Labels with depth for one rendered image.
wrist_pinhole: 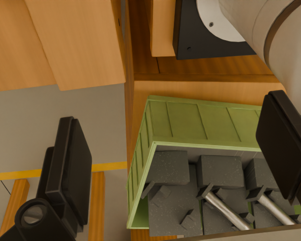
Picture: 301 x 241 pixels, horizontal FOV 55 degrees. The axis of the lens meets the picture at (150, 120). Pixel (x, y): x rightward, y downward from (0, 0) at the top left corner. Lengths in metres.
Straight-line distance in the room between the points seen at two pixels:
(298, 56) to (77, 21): 0.36
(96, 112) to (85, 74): 1.28
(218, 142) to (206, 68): 0.23
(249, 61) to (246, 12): 0.49
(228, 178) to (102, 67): 0.51
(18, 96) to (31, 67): 1.25
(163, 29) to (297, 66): 0.34
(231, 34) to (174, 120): 0.26
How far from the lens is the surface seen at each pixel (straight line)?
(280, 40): 0.36
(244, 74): 0.85
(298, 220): 1.01
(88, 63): 0.58
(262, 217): 1.01
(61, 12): 0.54
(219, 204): 0.89
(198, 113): 0.76
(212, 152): 0.89
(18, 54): 0.62
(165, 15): 0.59
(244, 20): 0.43
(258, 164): 0.97
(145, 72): 0.77
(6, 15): 0.59
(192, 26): 0.55
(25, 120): 2.00
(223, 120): 0.77
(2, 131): 2.12
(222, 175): 0.90
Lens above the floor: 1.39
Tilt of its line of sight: 46 degrees down
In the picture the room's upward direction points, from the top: 173 degrees clockwise
